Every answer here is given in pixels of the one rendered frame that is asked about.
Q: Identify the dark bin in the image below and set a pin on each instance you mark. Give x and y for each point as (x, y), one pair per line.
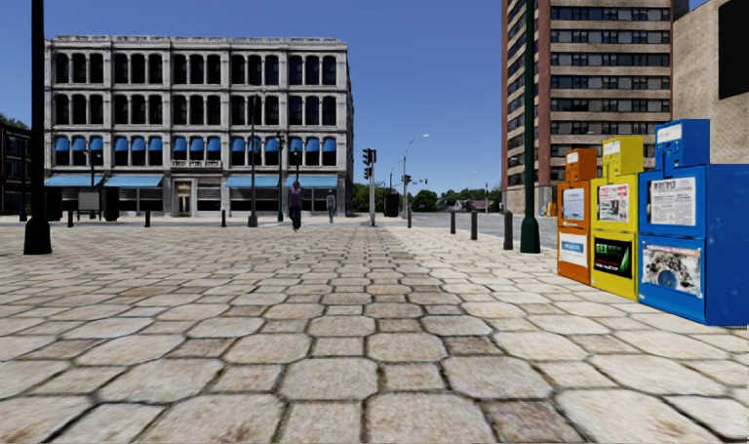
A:
(391, 205)

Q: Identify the traffic light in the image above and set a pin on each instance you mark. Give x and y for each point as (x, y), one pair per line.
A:
(371, 192)

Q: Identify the grey street lamp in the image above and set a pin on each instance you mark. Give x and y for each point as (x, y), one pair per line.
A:
(404, 180)

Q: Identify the person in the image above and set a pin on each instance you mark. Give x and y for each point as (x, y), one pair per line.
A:
(295, 204)
(330, 204)

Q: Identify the trees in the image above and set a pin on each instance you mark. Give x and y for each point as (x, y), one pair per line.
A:
(424, 200)
(10, 121)

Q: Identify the row of buildings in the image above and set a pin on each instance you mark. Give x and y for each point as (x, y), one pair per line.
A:
(471, 205)

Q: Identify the dark street lamp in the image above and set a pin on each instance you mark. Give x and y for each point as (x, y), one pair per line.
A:
(253, 169)
(280, 174)

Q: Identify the green pole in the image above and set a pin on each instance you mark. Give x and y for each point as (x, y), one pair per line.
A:
(529, 122)

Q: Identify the orange newspaper box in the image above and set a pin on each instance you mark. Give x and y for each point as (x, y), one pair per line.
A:
(574, 227)

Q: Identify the pale stone building blue awnings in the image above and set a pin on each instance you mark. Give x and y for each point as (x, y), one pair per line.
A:
(199, 87)

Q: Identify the yellow newspaper box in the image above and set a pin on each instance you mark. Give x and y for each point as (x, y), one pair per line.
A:
(614, 233)

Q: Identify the dark box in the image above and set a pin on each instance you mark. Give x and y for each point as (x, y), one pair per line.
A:
(111, 204)
(54, 204)

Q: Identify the brown brick tower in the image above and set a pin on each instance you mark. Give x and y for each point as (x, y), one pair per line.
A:
(608, 69)

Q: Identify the blue newspaper box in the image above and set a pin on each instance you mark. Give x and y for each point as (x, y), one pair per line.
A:
(690, 239)

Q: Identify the tan concrete building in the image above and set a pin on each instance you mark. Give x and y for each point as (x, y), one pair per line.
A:
(696, 92)

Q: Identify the black pole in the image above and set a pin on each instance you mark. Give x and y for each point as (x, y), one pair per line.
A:
(37, 122)

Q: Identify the dark building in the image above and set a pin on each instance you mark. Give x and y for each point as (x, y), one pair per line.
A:
(11, 169)

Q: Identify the sign on a post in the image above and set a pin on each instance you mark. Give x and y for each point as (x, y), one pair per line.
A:
(89, 201)

